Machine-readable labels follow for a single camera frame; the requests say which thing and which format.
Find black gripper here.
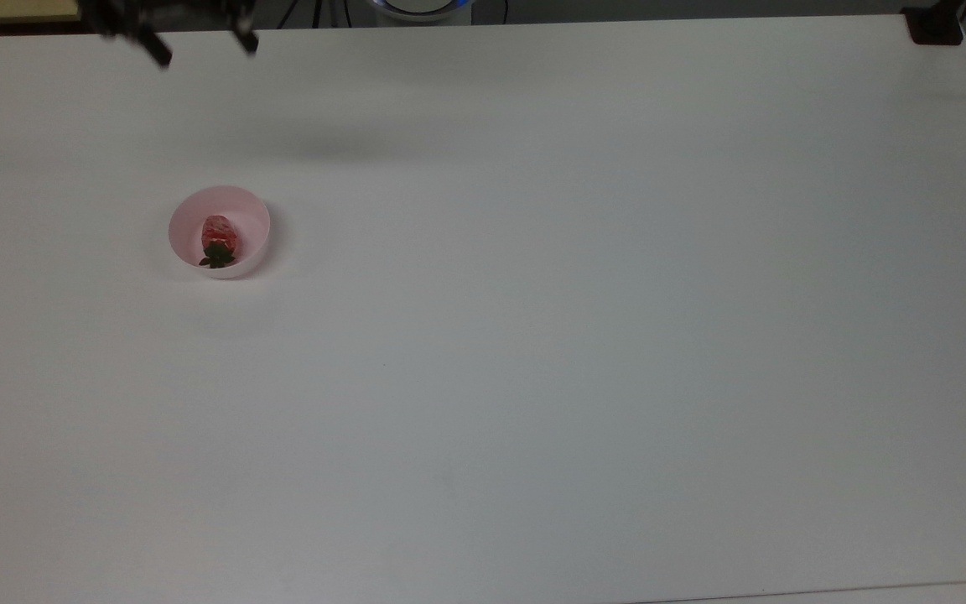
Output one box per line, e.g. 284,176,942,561
79,0,261,69

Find white robot base blue ring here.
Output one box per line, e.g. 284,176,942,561
366,0,474,26

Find yellow wooden board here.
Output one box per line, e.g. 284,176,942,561
0,0,84,26

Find black tripod legs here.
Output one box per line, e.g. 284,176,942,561
278,0,351,29

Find black table clamp mount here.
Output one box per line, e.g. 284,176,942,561
901,0,966,46

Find pink plastic bowl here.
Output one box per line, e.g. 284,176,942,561
169,185,272,279

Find red strawberry with green leaves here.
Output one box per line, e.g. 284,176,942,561
199,215,239,270

